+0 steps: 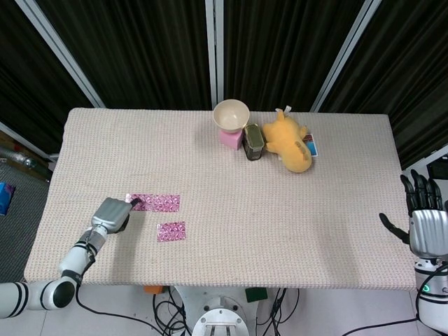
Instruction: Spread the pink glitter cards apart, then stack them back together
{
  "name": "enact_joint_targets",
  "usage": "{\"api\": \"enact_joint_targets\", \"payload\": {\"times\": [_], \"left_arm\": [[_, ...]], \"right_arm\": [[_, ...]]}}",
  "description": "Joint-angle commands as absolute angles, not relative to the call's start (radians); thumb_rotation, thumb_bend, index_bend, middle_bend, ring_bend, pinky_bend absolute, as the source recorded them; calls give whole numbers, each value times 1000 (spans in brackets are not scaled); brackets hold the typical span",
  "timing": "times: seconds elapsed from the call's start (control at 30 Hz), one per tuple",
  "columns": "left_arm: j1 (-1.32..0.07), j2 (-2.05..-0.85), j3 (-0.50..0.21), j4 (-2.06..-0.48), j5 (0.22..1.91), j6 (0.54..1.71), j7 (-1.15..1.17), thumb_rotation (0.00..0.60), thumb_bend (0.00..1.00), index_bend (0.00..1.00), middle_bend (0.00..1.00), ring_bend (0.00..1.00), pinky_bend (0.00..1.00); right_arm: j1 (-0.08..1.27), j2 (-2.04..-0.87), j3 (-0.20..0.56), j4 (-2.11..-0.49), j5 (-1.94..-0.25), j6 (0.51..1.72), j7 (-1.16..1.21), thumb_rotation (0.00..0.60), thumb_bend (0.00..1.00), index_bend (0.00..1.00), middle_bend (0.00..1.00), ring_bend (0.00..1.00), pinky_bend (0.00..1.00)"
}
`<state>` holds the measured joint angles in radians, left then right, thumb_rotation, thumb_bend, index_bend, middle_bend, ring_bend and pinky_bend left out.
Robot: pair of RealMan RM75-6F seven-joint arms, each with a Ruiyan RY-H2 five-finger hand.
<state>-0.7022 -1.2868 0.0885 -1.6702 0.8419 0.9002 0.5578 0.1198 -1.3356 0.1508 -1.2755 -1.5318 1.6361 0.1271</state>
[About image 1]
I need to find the grey floor mat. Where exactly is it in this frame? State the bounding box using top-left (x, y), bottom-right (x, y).
top-left (0, 162), bottom-right (53, 284)

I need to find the beige waffle tablecloth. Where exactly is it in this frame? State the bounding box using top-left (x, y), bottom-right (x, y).
top-left (23, 107), bottom-right (419, 291)

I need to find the blue packet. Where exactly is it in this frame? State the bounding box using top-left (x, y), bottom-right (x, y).
top-left (0, 182), bottom-right (17, 217)

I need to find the green box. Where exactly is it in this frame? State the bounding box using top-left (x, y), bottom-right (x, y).
top-left (244, 287), bottom-right (269, 304)

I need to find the white device black screen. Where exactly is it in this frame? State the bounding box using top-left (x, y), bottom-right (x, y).
top-left (426, 153), bottom-right (448, 185)

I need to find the dark green tin can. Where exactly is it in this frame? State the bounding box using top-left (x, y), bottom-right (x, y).
top-left (243, 123), bottom-right (265, 162)

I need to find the white frame post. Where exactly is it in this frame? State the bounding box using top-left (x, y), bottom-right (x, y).
top-left (204, 0), bottom-right (225, 110)
top-left (0, 120), bottom-right (60, 164)
top-left (13, 0), bottom-right (106, 109)
top-left (310, 0), bottom-right (383, 113)
top-left (402, 143), bottom-right (448, 172)

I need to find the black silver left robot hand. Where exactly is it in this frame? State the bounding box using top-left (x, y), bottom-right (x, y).
top-left (90, 197), bottom-right (142, 235)

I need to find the black cable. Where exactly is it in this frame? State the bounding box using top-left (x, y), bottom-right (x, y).
top-left (152, 286), bottom-right (192, 336)
top-left (75, 279), bottom-right (192, 336)
top-left (257, 288), bottom-right (300, 336)
top-left (346, 313), bottom-right (423, 336)

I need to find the yellow plush toy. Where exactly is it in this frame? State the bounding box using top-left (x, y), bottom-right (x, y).
top-left (262, 104), bottom-right (313, 174)

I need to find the silver duct hose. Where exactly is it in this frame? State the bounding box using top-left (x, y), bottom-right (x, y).
top-left (0, 146), bottom-right (50, 172)

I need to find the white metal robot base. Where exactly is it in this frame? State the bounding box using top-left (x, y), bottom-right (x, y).
top-left (174, 286), bottom-right (267, 336)

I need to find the black pleated curtain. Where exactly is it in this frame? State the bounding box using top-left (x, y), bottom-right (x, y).
top-left (320, 0), bottom-right (448, 169)
top-left (0, 0), bottom-right (95, 155)
top-left (34, 0), bottom-right (213, 110)
top-left (223, 0), bottom-right (365, 113)

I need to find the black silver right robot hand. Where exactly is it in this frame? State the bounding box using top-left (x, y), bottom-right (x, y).
top-left (379, 169), bottom-right (448, 260)

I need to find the beige bowl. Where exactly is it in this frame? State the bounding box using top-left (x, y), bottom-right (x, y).
top-left (213, 99), bottom-right (251, 134)

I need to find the blue red picture card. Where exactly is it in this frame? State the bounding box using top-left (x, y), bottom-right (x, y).
top-left (302, 134), bottom-right (321, 158)

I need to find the pink foam block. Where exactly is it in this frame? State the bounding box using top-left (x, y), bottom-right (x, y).
top-left (218, 129), bottom-right (245, 151)

